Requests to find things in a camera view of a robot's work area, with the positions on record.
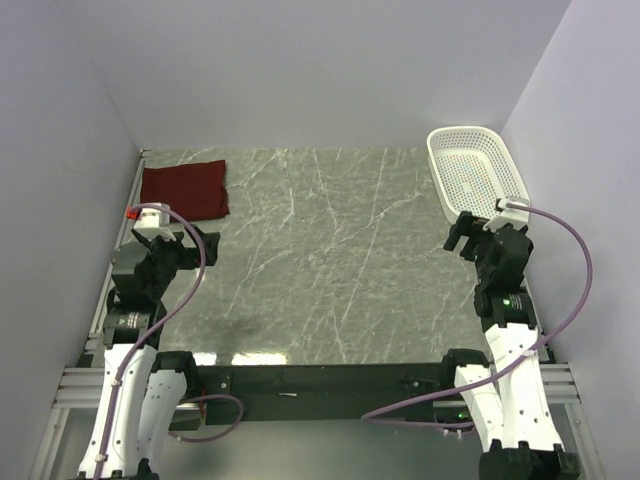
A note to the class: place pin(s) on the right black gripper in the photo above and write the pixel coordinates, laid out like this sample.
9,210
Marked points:
467,225

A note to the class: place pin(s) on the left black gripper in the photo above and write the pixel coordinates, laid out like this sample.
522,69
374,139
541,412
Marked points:
190,255

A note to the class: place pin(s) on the dark red polo shirt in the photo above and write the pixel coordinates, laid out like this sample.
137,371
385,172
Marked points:
197,192

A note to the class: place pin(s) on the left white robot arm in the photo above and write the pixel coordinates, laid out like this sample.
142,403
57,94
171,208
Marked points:
141,385

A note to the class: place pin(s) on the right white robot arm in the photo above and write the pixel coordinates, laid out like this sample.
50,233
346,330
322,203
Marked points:
504,391

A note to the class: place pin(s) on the white perforated plastic basket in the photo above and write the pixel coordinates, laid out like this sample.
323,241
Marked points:
471,169

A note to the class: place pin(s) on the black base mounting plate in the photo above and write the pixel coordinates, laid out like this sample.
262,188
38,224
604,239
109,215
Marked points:
317,392

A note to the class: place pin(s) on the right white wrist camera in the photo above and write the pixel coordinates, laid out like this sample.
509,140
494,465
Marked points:
511,211

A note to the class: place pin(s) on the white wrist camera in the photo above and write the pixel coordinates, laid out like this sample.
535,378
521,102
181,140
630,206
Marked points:
150,223
511,211

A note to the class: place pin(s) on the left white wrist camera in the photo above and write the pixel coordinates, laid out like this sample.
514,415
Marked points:
150,223

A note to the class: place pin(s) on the aluminium frame rail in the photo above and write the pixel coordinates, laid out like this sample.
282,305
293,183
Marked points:
81,387

